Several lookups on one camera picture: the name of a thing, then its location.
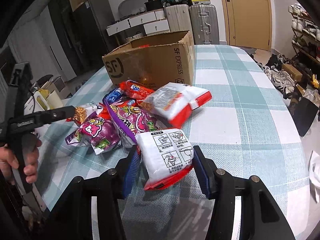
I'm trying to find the plaid teal tablecloth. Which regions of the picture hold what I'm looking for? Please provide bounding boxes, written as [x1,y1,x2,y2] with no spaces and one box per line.
[36,45,310,239]

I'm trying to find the orange shrimp stick bag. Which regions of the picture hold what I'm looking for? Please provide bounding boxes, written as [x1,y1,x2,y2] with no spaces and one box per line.
[139,82,212,128]

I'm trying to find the white red snack pack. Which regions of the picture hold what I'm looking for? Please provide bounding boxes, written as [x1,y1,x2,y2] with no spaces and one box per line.
[135,128,194,191]

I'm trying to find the silver suitcase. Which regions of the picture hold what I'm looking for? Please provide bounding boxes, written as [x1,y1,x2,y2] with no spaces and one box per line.
[189,4,220,45]

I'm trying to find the small brown box on floor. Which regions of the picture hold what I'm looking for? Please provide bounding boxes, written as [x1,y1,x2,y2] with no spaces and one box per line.
[281,63,303,82]

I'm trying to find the purple green snack bag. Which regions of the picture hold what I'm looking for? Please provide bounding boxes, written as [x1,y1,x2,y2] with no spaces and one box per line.
[65,118,121,155]

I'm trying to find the SF cardboard box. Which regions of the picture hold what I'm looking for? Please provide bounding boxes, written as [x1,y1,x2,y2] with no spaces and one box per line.
[102,31,195,90]

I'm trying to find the blue cookie pack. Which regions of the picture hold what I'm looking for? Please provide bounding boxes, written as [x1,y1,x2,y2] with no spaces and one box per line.
[103,88,124,105]

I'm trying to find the white drawer desk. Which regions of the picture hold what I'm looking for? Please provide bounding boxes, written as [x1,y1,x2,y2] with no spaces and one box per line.
[106,9,170,41]

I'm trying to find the red snack bag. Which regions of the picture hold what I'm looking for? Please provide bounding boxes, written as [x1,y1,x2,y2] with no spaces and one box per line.
[119,80,155,102]

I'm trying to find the beige suitcase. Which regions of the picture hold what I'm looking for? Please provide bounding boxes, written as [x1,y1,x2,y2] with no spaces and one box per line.
[164,4,193,35]

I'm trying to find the wooden door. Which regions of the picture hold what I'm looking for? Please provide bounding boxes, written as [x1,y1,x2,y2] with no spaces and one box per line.
[222,0,272,50]

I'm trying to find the left hand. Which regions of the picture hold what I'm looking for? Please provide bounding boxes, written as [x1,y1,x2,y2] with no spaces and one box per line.
[1,139,42,185]

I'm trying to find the shoe rack with shoes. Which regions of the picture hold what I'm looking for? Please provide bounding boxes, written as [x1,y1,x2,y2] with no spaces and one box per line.
[287,3,319,65]

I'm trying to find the purple white snack bag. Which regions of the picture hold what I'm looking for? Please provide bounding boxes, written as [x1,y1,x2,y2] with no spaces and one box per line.
[106,104,163,148]

